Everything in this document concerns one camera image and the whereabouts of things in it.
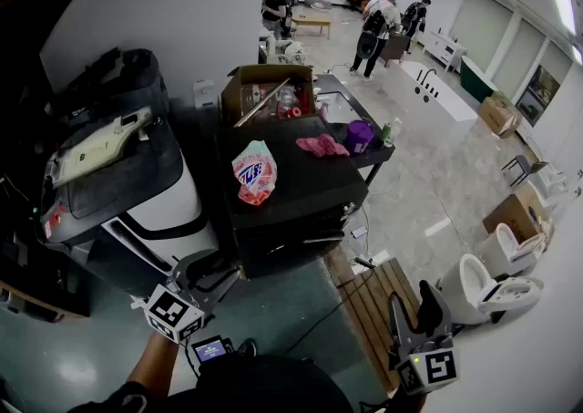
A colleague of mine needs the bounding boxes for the metal rod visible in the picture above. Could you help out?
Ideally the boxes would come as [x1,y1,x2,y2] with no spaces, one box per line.
[233,77,292,129]

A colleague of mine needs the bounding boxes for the white toilet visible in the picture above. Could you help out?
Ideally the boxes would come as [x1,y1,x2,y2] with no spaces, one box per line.
[437,253,546,325]
[477,222,547,278]

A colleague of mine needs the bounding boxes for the dark grey appliance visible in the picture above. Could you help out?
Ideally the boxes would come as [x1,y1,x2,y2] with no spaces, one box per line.
[49,48,170,129]

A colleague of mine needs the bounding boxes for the black frame chair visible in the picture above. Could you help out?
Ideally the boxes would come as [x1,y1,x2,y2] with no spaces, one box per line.
[501,153,550,188]

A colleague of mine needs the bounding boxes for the pink cloth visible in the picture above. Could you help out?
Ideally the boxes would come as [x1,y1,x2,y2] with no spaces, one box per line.
[295,133,351,159]

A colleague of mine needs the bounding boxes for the brown cardboard box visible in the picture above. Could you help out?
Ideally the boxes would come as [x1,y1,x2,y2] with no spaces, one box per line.
[482,191,555,243]

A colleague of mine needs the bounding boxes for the black front-load washing machine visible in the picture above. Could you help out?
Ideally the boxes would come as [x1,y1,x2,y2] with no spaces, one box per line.
[213,114,369,280]

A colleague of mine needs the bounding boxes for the white and black washing machine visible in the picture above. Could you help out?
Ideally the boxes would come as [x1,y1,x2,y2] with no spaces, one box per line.
[40,117,220,298]

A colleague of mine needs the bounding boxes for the pink detergent powder bag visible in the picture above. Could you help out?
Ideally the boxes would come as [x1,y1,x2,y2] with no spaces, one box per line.
[231,140,278,206]

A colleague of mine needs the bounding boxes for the taped cardboard box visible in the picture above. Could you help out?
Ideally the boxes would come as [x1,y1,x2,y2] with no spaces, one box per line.
[476,90,524,139]

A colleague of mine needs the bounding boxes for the cardboard box with items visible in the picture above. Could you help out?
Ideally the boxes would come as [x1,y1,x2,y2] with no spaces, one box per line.
[220,63,316,128]

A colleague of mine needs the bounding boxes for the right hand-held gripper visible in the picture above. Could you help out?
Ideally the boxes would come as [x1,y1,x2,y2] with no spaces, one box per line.
[389,280,459,397]

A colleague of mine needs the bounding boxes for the black glass-top table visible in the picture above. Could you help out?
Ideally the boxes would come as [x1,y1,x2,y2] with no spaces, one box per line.
[313,73,396,187]

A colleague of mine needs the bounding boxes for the white low cabinet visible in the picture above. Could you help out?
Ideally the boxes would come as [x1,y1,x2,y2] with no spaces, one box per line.
[423,30,468,73]

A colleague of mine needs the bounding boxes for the wooden bench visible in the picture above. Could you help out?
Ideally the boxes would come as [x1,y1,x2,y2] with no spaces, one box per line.
[291,15,332,41]

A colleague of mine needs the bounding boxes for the small black screen device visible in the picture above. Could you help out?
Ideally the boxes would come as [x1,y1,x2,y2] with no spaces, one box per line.
[190,335,234,365]

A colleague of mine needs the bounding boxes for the dark green bathtub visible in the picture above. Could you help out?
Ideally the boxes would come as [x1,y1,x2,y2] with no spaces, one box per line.
[459,55,500,105]

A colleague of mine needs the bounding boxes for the ceiling light panel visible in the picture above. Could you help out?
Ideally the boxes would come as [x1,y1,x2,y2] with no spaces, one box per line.
[548,0,578,36]

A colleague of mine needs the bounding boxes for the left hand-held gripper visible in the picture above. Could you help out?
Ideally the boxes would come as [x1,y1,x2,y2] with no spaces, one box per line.
[144,250,241,344]

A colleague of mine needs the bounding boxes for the person's left forearm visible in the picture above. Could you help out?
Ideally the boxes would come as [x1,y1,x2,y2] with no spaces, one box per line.
[127,331,183,397]

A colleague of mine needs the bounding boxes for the wooden slat mat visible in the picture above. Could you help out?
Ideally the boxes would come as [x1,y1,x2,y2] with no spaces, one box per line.
[325,246,423,392]

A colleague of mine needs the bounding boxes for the purple plastic container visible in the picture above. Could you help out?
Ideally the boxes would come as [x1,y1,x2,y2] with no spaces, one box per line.
[343,119,375,156]

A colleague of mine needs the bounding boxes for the person's black clothing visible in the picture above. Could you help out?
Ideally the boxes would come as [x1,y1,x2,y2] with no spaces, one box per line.
[67,354,356,413]

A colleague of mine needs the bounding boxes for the small white wall box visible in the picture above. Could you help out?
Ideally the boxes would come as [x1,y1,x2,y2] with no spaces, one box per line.
[193,79,216,109]

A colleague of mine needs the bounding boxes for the white bathtub black taps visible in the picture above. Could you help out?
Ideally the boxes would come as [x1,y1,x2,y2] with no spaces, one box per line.
[382,60,479,139]

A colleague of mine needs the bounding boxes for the brown wooden cabinet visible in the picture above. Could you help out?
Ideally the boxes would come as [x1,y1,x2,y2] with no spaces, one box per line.
[380,32,411,68]

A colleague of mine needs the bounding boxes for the person's right forearm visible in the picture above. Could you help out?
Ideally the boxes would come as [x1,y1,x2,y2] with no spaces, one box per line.
[386,383,429,413]

